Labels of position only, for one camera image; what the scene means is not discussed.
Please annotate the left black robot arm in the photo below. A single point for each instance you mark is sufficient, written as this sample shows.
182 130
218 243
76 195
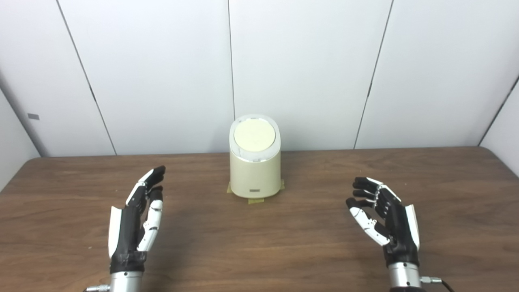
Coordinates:
126 282

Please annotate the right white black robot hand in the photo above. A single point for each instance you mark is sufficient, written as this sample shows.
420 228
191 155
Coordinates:
399 231

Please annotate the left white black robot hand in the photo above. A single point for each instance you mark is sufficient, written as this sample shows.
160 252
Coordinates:
125 235

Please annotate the gray wall tag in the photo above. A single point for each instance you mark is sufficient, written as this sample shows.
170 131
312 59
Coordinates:
33 116

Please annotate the cream round bin lid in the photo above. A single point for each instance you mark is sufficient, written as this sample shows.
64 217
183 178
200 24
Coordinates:
254 135

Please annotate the cream-colored bin body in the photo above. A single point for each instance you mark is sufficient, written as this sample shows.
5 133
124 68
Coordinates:
254 174

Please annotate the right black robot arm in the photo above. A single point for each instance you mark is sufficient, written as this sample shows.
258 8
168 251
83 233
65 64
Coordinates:
405 278

